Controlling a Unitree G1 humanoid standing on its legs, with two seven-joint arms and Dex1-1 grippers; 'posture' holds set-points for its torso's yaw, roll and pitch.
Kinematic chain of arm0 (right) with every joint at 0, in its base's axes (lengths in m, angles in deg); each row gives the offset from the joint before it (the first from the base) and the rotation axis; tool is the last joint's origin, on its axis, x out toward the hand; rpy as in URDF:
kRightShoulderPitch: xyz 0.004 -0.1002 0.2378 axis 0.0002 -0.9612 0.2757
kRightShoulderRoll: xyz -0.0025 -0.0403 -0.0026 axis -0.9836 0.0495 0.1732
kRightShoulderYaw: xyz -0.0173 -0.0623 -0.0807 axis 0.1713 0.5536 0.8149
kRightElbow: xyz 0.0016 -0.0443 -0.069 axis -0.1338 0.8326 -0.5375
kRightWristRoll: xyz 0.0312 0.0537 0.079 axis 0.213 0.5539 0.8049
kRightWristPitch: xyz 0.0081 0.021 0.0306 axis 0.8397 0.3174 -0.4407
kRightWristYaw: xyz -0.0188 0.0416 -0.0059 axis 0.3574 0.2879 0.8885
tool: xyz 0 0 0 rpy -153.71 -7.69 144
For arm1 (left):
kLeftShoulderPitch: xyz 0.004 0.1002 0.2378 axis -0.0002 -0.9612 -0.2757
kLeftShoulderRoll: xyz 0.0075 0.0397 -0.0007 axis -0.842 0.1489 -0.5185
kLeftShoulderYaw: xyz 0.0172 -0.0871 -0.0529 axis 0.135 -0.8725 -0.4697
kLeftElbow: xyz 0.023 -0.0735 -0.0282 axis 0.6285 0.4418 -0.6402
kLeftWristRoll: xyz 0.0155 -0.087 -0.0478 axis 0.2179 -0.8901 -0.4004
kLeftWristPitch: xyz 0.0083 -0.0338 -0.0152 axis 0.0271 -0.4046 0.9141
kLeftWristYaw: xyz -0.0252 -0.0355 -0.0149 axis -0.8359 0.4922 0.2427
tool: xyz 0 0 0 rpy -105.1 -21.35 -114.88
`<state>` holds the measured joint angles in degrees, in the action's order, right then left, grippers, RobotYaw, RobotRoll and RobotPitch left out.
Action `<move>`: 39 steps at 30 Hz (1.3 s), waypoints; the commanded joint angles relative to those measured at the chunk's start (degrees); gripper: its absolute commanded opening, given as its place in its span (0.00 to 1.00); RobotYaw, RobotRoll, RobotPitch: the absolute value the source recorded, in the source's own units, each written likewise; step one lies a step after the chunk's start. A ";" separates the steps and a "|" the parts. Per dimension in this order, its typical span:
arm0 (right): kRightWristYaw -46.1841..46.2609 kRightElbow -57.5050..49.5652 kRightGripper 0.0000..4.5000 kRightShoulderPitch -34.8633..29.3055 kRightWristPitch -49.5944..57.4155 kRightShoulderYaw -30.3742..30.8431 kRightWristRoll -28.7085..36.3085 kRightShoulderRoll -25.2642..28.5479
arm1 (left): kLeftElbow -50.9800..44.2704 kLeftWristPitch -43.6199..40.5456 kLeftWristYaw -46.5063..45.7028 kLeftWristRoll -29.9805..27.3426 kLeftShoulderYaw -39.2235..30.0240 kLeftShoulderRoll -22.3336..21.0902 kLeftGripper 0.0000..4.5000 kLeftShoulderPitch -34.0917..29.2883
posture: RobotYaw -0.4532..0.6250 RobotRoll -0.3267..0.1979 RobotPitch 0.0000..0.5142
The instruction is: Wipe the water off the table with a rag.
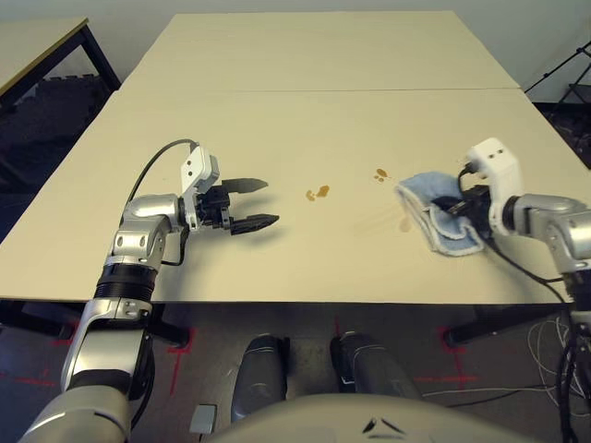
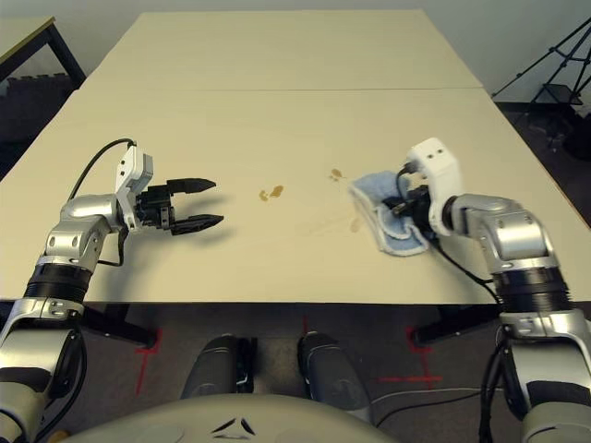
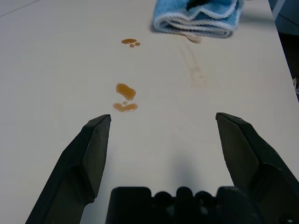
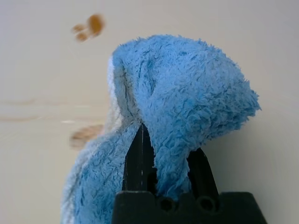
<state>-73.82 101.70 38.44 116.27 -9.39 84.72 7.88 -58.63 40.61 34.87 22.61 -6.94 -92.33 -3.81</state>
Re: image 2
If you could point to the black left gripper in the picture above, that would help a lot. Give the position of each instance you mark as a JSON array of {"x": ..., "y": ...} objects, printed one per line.
[{"x": 154, "y": 207}]

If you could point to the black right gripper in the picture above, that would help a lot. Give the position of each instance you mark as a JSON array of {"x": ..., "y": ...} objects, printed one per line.
[{"x": 422, "y": 207}]

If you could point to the light blue terry rag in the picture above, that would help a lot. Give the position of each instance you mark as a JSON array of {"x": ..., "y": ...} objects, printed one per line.
[{"x": 378, "y": 184}]

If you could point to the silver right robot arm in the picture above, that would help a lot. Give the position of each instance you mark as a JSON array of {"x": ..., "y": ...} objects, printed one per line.
[{"x": 508, "y": 226}]

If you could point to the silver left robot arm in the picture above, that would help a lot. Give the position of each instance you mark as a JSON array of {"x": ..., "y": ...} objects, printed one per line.
[{"x": 78, "y": 212}]

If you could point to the brown liquid spill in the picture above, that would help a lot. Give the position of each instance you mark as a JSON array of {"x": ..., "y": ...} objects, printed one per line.
[
  {"x": 273, "y": 192},
  {"x": 335, "y": 174}
]

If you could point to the black table leg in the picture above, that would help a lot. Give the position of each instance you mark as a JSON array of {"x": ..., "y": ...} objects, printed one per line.
[
  {"x": 452, "y": 330},
  {"x": 120, "y": 325}
]

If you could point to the dark grey robot left leg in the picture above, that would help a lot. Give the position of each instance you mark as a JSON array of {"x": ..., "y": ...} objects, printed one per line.
[{"x": 217, "y": 364}]

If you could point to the dark grey robot leg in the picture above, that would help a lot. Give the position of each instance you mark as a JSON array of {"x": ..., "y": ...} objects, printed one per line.
[
  {"x": 217, "y": 364},
  {"x": 332, "y": 369}
]

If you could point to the black foam floor mat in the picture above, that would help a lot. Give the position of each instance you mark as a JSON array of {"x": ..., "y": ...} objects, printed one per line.
[{"x": 37, "y": 101}]

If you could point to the dark grey robot right leg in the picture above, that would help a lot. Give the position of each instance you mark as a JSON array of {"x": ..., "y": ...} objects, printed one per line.
[{"x": 332, "y": 369}]

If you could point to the black tripod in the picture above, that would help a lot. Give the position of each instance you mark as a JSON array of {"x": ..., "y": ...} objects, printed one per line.
[{"x": 569, "y": 51}]

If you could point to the grey robot torso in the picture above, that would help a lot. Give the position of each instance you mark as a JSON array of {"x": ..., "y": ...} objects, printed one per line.
[{"x": 208, "y": 422}]

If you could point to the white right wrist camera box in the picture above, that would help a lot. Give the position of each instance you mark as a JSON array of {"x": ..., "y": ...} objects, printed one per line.
[{"x": 438, "y": 161}]

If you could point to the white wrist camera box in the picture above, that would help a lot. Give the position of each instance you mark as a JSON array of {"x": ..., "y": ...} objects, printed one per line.
[
  {"x": 438, "y": 161},
  {"x": 129, "y": 171}
]

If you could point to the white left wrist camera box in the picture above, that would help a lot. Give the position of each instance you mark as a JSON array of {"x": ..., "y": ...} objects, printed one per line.
[{"x": 129, "y": 171}]

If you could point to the beige side table black frame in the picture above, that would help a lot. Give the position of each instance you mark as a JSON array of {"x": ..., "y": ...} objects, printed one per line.
[{"x": 27, "y": 39}]

